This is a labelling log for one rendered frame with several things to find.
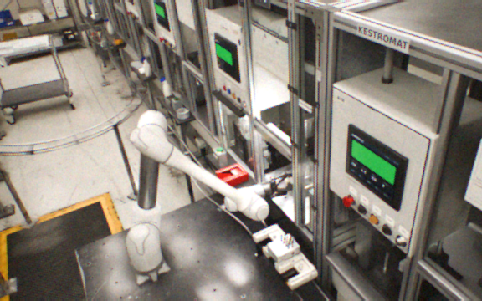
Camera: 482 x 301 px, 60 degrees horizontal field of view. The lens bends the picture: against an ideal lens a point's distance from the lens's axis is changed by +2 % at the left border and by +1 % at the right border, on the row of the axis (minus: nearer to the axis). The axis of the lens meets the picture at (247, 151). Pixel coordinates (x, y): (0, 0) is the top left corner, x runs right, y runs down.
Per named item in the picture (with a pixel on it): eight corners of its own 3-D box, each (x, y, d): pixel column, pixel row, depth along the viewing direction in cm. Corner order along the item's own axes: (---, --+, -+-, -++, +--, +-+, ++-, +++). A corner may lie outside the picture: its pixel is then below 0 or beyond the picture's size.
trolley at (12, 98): (7, 126, 521) (-29, 54, 468) (9, 109, 562) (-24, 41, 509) (77, 110, 543) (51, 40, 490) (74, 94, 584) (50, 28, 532)
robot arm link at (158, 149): (175, 150, 184) (174, 135, 195) (140, 130, 176) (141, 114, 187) (157, 170, 188) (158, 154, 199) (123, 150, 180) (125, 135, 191)
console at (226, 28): (212, 88, 245) (200, 9, 219) (253, 75, 255) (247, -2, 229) (244, 115, 214) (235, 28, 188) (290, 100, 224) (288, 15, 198)
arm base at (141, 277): (140, 292, 212) (137, 284, 209) (129, 262, 228) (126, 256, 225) (173, 276, 218) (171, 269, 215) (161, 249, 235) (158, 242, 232)
